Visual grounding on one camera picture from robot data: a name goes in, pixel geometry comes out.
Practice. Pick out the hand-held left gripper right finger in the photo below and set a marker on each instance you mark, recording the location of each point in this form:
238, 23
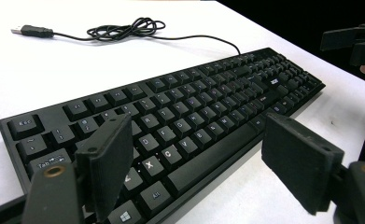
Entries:
298, 161

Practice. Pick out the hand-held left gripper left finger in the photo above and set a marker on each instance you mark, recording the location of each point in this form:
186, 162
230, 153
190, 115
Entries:
105, 161

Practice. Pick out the black computer keyboard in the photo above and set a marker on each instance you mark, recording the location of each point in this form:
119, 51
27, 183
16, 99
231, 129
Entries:
202, 102

